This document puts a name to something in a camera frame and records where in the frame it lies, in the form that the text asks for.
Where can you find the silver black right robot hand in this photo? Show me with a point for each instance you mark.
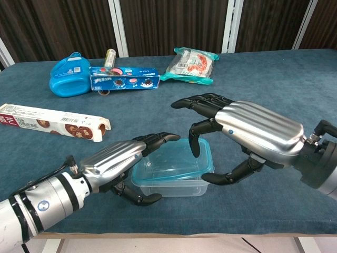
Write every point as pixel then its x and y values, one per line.
pixel 263 126

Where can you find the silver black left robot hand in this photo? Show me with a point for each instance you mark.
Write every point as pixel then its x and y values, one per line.
pixel 113 158

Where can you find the blue container lid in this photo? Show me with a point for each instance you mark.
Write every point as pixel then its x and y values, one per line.
pixel 171 150

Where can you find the clear plastic container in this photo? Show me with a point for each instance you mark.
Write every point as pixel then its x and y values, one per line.
pixel 179 191

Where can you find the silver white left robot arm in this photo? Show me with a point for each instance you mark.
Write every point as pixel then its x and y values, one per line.
pixel 52 200

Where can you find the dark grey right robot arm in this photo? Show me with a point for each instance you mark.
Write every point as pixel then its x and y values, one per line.
pixel 321 163

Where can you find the long white baking paper box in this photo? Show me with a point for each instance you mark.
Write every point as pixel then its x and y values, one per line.
pixel 52 121

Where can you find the blue Oreo cookie box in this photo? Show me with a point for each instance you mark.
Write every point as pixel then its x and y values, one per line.
pixel 123 79

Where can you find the teal velvet tablecloth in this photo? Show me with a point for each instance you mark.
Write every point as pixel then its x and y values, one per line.
pixel 263 79

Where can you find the blue plastic detergent bottle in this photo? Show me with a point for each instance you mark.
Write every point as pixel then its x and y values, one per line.
pixel 68 79

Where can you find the green white snack packet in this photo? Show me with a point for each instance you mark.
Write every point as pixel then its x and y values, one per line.
pixel 189 66

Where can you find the yellowish cylindrical tube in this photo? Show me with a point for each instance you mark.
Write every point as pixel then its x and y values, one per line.
pixel 109 58

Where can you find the grey metal table leg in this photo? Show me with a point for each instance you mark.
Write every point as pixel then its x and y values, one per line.
pixel 54 245
pixel 304 245

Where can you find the white metal frame post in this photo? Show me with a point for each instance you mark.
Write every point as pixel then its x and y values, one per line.
pixel 231 26
pixel 118 26
pixel 305 23
pixel 6 56

